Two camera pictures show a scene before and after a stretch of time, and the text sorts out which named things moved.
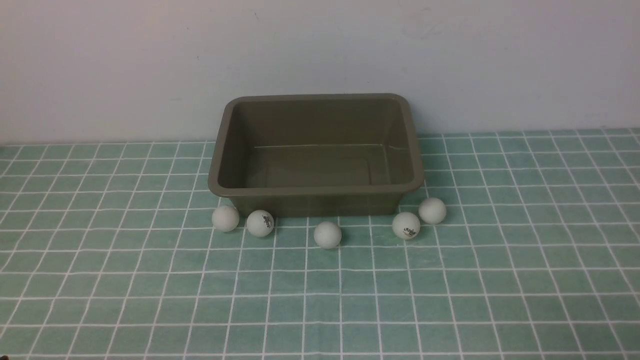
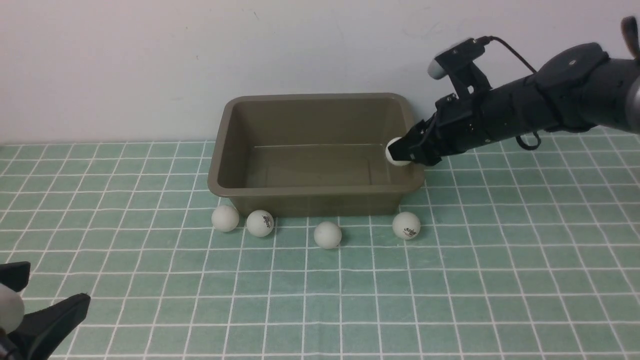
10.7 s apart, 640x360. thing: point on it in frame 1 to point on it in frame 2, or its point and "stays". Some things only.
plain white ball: (327, 235) stays
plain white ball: (432, 210) to (398, 162)
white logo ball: (260, 223) stays
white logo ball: (406, 225) stays
